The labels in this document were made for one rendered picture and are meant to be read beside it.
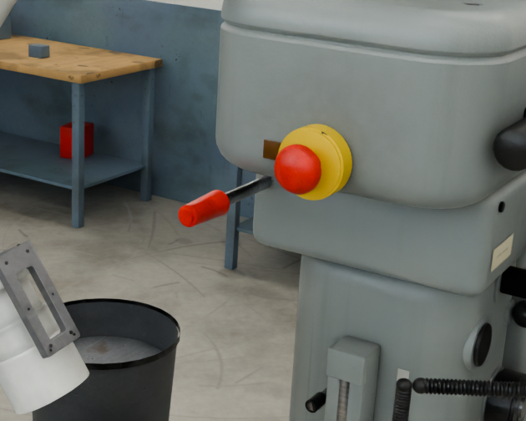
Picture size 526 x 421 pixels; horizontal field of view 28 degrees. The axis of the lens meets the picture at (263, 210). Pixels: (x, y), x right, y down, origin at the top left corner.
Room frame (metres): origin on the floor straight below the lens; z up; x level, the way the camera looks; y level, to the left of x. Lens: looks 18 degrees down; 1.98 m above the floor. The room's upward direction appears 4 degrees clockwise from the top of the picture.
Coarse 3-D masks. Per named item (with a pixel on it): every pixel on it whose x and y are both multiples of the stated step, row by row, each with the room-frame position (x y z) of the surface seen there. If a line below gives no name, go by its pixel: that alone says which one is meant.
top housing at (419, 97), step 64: (256, 0) 0.87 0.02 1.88; (320, 0) 0.85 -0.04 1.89; (384, 0) 0.85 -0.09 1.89; (448, 0) 0.88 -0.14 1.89; (512, 0) 0.91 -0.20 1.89; (256, 64) 0.86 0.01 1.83; (320, 64) 0.83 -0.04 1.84; (384, 64) 0.81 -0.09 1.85; (448, 64) 0.79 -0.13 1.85; (512, 64) 0.83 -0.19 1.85; (256, 128) 0.86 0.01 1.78; (384, 128) 0.81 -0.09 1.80; (448, 128) 0.79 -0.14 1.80; (384, 192) 0.81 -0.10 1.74; (448, 192) 0.79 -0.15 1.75
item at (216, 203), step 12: (264, 180) 0.95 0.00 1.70; (216, 192) 0.88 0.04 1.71; (228, 192) 0.90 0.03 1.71; (240, 192) 0.91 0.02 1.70; (252, 192) 0.93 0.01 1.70; (192, 204) 0.85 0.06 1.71; (204, 204) 0.85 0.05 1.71; (216, 204) 0.87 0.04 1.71; (228, 204) 0.88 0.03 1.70; (180, 216) 0.84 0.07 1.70; (192, 216) 0.84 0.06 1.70; (204, 216) 0.85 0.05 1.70; (216, 216) 0.87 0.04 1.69
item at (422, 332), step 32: (320, 288) 0.97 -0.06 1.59; (352, 288) 0.95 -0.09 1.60; (384, 288) 0.94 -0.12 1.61; (416, 288) 0.93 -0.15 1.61; (320, 320) 0.97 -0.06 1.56; (352, 320) 0.95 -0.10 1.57; (384, 320) 0.94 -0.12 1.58; (416, 320) 0.92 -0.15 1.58; (448, 320) 0.92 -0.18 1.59; (480, 320) 0.95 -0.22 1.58; (320, 352) 0.97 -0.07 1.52; (384, 352) 0.93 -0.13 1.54; (416, 352) 0.92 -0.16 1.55; (448, 352) 0.92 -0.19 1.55; (480, 352) 0.94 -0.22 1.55; (320, 384) 0.97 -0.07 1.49; (384, 384) 0.93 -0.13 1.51; (320, 416) 0.96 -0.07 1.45; (384, 416) 0.93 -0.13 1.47; (416, 416) 0.92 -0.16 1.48; (448, 416) 0.92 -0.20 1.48; (480, 416) 0.99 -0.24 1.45
